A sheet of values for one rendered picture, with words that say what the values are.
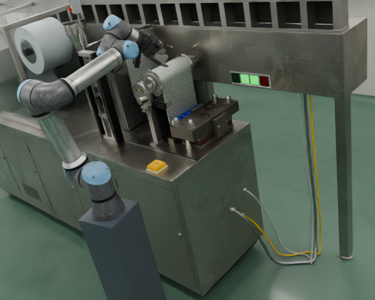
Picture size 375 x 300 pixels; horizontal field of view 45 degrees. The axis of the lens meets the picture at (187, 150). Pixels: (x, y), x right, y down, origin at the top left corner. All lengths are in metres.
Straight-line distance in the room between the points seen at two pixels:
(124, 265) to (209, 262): 0.67
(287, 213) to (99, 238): 1.64
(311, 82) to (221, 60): 0.53
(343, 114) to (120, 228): 1.23
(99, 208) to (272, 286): 1.25
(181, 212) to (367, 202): 1.56
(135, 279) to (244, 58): 1.22
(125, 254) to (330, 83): 1.21
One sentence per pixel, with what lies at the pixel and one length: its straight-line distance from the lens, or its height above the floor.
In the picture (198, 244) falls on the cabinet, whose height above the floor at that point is 0.44.
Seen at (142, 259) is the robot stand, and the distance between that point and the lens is 2.22.
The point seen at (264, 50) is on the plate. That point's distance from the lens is 2.31.
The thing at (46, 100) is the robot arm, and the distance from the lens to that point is 1.81.
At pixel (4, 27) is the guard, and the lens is 3.03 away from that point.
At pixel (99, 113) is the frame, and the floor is 1.06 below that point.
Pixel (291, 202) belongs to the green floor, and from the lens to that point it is 3.45.
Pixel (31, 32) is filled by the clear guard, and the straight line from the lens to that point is 3.13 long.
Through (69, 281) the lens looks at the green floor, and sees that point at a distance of 3.26.
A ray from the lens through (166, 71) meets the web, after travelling 2.43.
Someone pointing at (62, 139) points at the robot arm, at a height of 1.27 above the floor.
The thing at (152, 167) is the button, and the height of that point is 0.92.
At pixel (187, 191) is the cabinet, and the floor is 0.79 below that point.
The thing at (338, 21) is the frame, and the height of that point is 1.49.
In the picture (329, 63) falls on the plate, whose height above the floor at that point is 1.31.
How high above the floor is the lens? 2.04
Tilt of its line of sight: 28 degrees down
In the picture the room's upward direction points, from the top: 12 degrees counter-clockwise
